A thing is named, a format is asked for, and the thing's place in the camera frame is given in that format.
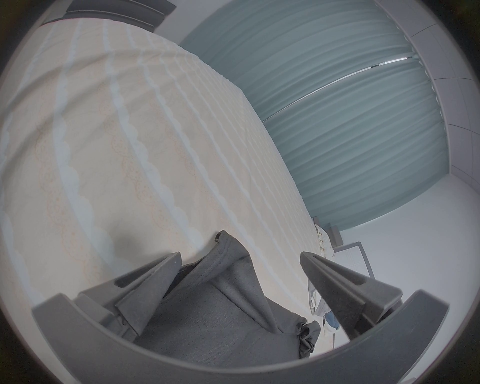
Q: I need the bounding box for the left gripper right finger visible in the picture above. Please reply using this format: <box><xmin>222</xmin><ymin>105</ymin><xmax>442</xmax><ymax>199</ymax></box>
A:
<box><xmin>299</xmin><ymin>250</ymin><xmax>404</xmax><ymax>343</ymax></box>

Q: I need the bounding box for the blue-green curtain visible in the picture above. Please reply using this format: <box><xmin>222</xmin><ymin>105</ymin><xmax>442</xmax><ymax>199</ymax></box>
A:
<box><xmin>262</xmin><ymin>57</ymin><xmax>451</xmax><ymax>230</ymax></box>
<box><xmin>179</xmin><ymin>0</ymin><xmax>418</xmax><ymax>121</ymax></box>

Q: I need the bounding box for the pile of clothes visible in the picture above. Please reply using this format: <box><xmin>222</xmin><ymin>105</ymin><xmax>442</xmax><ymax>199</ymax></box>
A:
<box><xmin>307</xmin><ymin>277</ymin><xmax>342</xmax><ymax>331</ymax></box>

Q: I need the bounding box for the bed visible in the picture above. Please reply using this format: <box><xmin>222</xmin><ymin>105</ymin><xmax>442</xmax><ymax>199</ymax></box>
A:
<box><xmin>0</xmin><ymin>15</ymin><xmax>376</xmax><ymax>353</ymax></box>

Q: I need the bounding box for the white printed pillow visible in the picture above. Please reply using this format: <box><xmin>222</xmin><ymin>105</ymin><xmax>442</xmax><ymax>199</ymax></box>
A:
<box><xmin>314</xmin><ymin>224</ymin><xmax>335</xmax><ymax>259</ymax></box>

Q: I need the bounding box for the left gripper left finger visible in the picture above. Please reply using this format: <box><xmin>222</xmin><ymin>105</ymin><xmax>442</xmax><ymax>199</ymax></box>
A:
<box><xmin>76</xmin><ymin>251</ymin><xmax>183</xmax><ymax>337</ymax></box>

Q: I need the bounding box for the grey bedside table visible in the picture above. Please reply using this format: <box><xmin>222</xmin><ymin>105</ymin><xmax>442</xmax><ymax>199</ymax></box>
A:
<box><xmin>312</xmin><ymin>215</ymin><xmax>341</xmax><ymax>241</ymax></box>

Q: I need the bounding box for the black chest of drawers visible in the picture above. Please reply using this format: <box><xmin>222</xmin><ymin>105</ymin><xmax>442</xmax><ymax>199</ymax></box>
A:
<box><xmin>41</xmin><ymin>0</ymin><xmax>178</xmax><ymax>33</ymax></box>

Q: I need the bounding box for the black T-shirt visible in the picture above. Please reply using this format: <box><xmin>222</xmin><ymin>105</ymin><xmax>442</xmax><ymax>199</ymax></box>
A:
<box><xmin>133</xmin><ymin>229</ymin><xmax>322</xmax><ymax>371</ymax></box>

